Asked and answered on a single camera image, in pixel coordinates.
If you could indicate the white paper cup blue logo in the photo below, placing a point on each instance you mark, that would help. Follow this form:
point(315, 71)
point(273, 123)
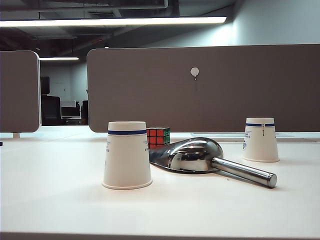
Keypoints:
point(262, 147)

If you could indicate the white paper cup blue stripe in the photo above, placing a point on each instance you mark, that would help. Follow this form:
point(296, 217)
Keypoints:
point(125, 160)

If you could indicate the Rubik's cube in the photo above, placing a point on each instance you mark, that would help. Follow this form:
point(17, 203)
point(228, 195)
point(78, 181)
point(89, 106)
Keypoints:
point(156, 137)

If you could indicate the stainless steel scoop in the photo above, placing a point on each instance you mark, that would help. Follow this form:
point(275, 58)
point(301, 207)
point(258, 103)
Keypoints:
point(195, 155)

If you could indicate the white adhesive hook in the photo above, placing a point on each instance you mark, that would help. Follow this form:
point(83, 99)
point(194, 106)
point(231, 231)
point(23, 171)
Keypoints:
point(195, 71)

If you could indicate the low black office chair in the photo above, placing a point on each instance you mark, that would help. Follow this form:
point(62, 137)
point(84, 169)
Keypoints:
point(85, 112)

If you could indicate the grey desk divider panel right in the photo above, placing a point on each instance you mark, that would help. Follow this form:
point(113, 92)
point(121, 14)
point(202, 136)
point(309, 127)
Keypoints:
point(237, 100)

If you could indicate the grey desk divider panel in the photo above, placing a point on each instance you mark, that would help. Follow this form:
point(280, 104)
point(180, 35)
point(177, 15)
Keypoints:
point(17, 95)
point(237, 100)

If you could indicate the computer monitor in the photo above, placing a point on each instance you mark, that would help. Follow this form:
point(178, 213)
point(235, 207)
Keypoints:
point(71, 112)

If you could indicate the long ceiling light strip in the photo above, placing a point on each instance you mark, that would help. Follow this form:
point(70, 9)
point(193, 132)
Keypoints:
point(112, 22)

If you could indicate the black office chair with headrest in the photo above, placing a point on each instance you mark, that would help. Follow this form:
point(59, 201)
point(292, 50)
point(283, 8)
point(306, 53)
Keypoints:
point(50, 110)

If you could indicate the short ceiling light strip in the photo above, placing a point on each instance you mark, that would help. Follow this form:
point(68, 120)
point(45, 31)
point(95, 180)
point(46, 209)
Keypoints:
point(58, 58)

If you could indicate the grey desk divider panel left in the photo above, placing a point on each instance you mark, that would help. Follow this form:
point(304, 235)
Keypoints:
point(17, 95)

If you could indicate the white partition support post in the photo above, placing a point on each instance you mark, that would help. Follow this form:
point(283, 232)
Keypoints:
point(16, 135)

